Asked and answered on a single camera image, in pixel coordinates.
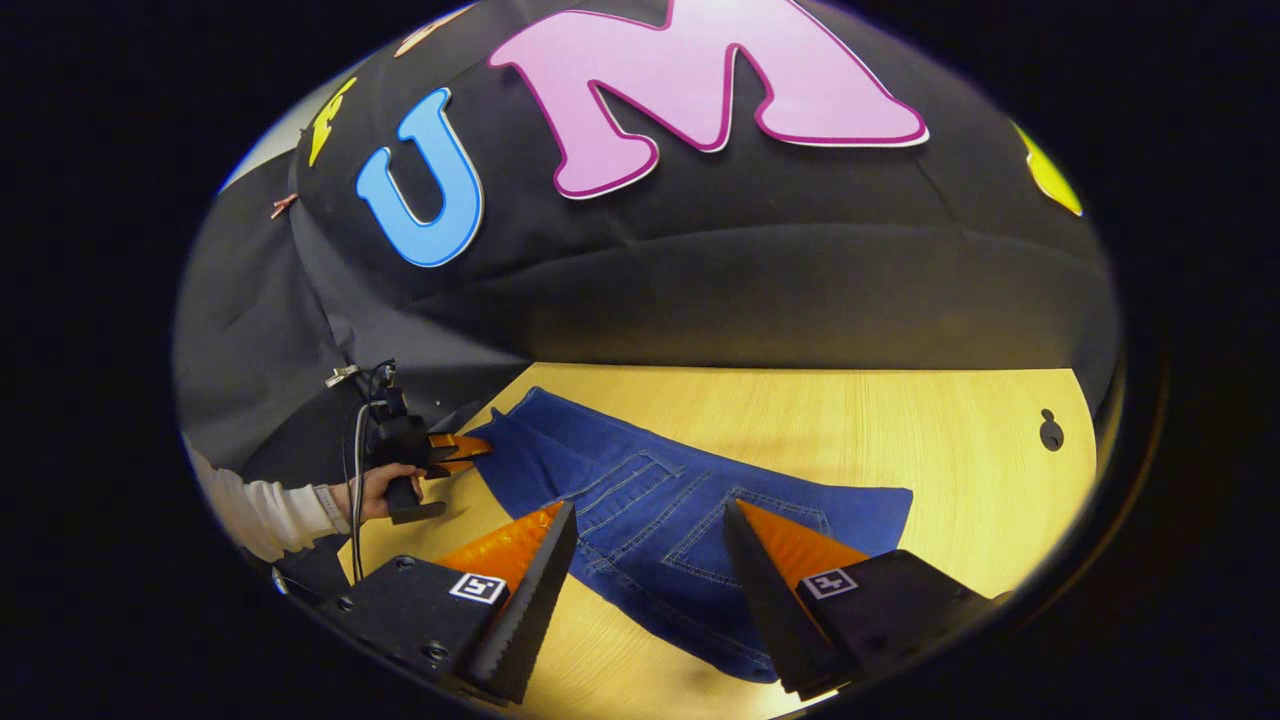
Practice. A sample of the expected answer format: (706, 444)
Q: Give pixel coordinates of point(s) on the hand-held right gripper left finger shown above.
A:
(525, 620)

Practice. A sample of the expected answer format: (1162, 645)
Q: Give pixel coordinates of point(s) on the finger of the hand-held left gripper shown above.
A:
(458, 466)
(460, 444)

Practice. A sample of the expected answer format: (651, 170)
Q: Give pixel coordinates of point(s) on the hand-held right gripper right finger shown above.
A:
(770, 620)

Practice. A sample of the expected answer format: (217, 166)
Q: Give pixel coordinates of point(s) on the blue jeans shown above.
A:
(640, 480)

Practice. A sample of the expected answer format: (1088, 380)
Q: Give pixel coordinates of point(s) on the white cloth clip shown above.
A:
(340, 375)

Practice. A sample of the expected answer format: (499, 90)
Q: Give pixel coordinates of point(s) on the copper cloth clip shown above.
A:
(283, 205)

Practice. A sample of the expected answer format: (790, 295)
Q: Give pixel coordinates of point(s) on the black backdrop cloth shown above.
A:
(750, 280)

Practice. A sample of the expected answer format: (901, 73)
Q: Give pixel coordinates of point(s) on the black round table grommet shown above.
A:
(1050, 432)

